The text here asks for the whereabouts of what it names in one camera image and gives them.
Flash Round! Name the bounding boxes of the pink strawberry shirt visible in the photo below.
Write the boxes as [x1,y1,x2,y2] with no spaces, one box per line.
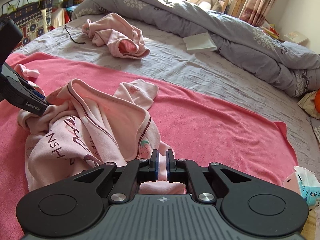
[17,79,184,194]

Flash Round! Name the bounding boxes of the pink towel blanket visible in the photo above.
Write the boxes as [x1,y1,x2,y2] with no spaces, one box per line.
[1,53,297,239]

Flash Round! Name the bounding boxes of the patterned fabric storage box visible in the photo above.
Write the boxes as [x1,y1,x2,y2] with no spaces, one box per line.
[4,2,44,50]

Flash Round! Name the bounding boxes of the lilac butterfly bed sheet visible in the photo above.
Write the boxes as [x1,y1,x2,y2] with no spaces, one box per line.
[19,17,319,173]

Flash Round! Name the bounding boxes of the pink strawberry pants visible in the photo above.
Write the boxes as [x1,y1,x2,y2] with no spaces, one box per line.
[82,12,150,60]

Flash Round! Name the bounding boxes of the tissue pack box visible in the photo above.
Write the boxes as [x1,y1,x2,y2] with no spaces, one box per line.
[283,166,320,210]

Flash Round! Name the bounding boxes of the white folded paper tissue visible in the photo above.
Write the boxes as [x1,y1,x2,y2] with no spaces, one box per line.
[183,33,217,53]

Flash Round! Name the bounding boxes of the grey floral duvet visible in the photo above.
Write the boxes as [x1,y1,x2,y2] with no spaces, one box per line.
[72,0,319,97]

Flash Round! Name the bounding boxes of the black charging cable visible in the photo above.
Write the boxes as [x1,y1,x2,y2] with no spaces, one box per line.
[63,24,87,45]

